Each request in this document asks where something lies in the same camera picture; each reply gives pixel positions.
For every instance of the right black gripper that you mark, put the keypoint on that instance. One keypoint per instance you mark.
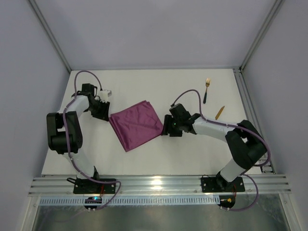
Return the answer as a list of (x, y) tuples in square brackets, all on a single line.
[(168, 129)]

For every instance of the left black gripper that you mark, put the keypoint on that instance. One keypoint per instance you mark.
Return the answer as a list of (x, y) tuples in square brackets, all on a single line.
[(101, 112)]

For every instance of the purple satin napkin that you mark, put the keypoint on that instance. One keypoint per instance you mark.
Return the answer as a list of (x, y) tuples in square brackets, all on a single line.
[(136, 125)]

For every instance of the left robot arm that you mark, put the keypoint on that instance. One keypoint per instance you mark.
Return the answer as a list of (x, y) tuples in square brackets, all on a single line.
[(64, 131)]

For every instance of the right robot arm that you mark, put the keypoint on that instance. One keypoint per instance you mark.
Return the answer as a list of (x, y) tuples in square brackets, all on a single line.
[(245, 145)]

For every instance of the gold fork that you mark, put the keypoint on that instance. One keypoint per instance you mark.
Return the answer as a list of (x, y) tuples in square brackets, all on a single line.
[(207, 84)]

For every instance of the left controller board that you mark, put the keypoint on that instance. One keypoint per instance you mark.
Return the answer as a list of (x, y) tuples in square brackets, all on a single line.
[(92, 203)]

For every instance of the controller board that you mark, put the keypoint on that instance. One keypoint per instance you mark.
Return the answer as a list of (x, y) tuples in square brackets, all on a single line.
[(92, 203), (226, 201)]

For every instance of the right controller board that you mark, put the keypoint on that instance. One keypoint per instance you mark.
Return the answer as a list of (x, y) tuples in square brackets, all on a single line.
[(226, 201)]

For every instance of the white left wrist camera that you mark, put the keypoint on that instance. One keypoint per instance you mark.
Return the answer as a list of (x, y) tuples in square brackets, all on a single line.
[(105, 95)]

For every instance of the black handled gold knife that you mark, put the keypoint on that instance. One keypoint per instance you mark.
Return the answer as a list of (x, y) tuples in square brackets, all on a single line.
[(219, 113)]

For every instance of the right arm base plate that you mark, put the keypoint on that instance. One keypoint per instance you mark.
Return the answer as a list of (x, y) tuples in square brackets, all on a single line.
[(218, 184)]

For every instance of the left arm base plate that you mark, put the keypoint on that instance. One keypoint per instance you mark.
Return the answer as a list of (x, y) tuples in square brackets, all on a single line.
[(86, 186)]

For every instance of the slotted cable duct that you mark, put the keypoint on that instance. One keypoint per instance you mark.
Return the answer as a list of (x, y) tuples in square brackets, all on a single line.
[(133, 200)]

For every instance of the front aluminium rail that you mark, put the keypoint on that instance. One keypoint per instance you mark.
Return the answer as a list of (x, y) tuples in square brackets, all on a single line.
[(158, 185)]

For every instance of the aluminium rail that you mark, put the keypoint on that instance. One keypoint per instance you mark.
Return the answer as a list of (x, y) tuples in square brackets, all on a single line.
[(250, 112), (158, 185)]

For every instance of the right aluminium rail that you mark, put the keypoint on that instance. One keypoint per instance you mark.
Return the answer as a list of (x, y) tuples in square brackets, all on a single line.
[(250, 112)]

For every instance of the left frame post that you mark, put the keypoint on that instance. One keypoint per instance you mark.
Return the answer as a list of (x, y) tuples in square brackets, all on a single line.
[(43, 22)]

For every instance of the frame post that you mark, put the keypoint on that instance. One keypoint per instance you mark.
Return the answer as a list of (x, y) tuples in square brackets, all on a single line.
[(266, 24), (43, 22)]

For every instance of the right frame post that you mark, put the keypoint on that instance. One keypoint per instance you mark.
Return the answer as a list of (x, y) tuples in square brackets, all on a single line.
[(266, 24)]

